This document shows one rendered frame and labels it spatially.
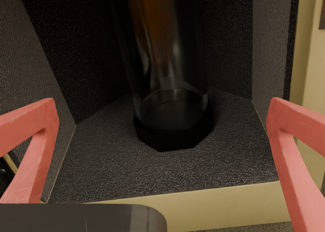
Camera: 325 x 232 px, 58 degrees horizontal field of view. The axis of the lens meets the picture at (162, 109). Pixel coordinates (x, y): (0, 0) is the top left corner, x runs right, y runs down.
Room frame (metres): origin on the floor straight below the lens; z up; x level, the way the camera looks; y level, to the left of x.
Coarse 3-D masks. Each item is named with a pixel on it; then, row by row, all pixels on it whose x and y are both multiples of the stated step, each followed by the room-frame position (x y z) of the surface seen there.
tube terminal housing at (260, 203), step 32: (320, 0) 0.18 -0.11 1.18; (320, 32) 0.18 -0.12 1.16; (320, 64) 0.18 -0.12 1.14; (320, 96) 0.18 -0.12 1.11; (320, 160) 0.18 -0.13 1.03; (192, 192) 0.19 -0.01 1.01; (224, 192) 0.19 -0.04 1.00; (256, 192) 0.19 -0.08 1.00; (192, 224) 0.19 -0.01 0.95; (224, 224) 0.19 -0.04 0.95; (256, 224) 0.19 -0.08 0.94
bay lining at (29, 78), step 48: (0, 0) 0.31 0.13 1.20; (48, 0) 0.36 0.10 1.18; (96, 0) 0.40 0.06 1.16; (240, 0) 0.33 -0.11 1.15; (288, 0) 0.21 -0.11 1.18; (0, 48) 0.27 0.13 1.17; (48, 48) 0.35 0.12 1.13; (96, 48) 0.39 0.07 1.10; (240, 48) 0.33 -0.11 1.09; (288, 48) 0.21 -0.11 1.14; (0, 96) 0.24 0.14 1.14; (48, 96) 0.31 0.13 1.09; (96, 96) 0.37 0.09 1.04; (240, 96) 0.33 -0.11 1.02; (288, 96) 0.21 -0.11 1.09; (48, 192) 0.23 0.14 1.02
